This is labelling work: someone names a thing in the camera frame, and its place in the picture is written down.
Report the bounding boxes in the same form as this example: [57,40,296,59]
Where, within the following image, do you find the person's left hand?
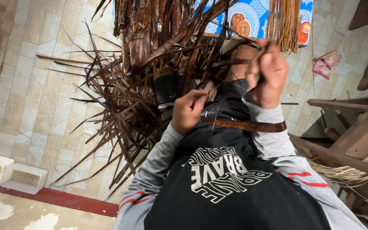
[171,89,209,136]

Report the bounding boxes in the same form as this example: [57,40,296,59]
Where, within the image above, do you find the black shorts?
[153,74,252,123]

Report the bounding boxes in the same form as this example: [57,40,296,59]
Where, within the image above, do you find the heap of dry brown palm leaves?
[36,0,259,200]

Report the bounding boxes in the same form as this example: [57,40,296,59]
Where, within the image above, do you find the bundle of tan midrib sticks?
[265,0,302,54]

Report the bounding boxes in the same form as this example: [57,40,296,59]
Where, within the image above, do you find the heap of pale straw fibres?
[296,148,368,230]

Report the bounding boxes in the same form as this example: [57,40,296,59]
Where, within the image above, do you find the brown wooden bench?
[287,98,368,208]

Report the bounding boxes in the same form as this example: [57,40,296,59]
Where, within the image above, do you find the pink cloth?
[312,50,342,80]

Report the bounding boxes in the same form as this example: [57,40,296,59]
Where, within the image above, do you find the black printed t-shirt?
[143,120,332,230]

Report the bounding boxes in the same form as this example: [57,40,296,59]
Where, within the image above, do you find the person's right hand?
[246,38,289,110]

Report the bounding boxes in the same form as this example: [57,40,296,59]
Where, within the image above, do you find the thin dry palm leaf strip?
[200,43,269,103]

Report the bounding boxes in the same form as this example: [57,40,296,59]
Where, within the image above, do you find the knife with brown handle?
[158,102,287,134]

